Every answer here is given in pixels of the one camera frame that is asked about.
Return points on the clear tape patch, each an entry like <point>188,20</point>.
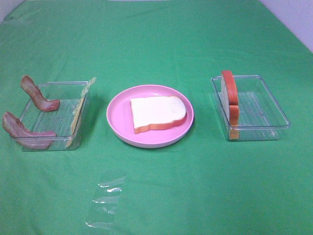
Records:
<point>101,216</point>

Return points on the pink round plate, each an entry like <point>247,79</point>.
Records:
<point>119,117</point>

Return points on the clear plastic container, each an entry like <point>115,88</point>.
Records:
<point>260,115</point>
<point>59,121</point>

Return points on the green tablecloth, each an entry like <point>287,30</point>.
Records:
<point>201,185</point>

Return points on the clear right plastic container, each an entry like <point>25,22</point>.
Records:
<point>260,115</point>

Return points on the upright bread slice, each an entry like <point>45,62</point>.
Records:
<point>230,101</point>

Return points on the green lettuce leaf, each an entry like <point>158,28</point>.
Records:
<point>83,94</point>

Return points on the white bread slice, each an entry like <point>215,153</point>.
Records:
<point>157,113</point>

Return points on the yellow cheese slice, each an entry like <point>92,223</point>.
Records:
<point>75,130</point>

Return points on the bacon strip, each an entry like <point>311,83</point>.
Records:
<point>33,140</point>
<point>43,104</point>

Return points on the clear left plastic container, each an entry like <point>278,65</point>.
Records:
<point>59,121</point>

